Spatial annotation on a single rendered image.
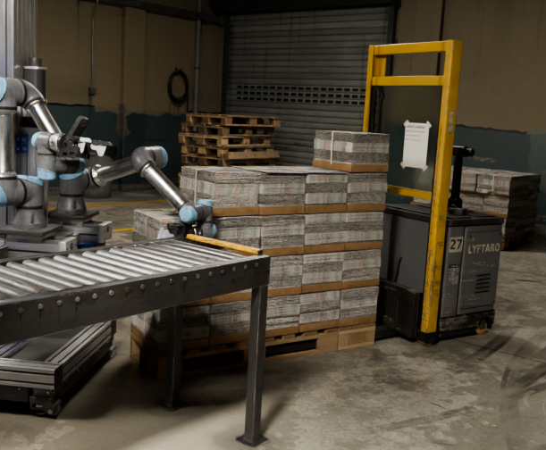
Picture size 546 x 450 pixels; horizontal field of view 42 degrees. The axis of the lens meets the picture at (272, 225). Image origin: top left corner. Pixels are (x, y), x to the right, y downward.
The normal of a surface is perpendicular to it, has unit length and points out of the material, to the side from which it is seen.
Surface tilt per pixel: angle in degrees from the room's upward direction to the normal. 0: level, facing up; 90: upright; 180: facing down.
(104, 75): 90
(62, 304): 90
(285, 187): 90
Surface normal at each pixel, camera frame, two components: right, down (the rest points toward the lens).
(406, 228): -0.84, 0.04
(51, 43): 0.76, 0.14
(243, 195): 0.57, 0.16
